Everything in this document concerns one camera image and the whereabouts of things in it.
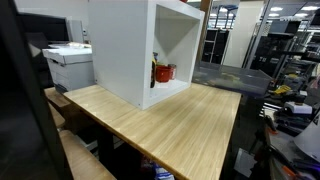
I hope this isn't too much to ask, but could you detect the grey plastic container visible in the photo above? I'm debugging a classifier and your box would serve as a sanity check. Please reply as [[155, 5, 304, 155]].
[[192, 61, 272, 97]]

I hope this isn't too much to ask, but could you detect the red mug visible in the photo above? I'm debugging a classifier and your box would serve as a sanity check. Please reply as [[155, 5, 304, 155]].
[[156, 66, 171, 83]]

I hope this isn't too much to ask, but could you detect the red tin can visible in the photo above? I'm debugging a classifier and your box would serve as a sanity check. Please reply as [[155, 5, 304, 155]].
[[168, 64, 176, 80]]

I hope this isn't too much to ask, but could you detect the white cube shelf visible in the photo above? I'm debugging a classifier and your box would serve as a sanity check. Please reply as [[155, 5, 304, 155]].
[[88, 0, 204, 110]]

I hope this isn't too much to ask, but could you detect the light wooden bench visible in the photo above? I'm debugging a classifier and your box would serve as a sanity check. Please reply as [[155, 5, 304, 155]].
[[44, 87, 118, 180]]

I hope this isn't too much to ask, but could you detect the white cardboard file box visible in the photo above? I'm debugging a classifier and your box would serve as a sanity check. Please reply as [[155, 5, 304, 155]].
[[42, 48, 95, 92]]

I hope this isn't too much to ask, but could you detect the black monitor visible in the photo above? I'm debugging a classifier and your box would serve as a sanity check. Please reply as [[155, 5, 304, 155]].
[[18, 13, 69, 41]]

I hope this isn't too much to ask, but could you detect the yellow tool on bench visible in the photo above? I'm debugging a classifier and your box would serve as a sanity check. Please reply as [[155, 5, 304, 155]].
[[273, 85, 291, 95]]

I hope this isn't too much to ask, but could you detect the white black device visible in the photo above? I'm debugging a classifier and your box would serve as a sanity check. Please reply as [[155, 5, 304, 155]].
[[284, 96, 312, 115]]

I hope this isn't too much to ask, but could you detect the black foreground post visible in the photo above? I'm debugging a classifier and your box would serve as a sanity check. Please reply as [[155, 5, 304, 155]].
[[0, 0, 73, 180]]

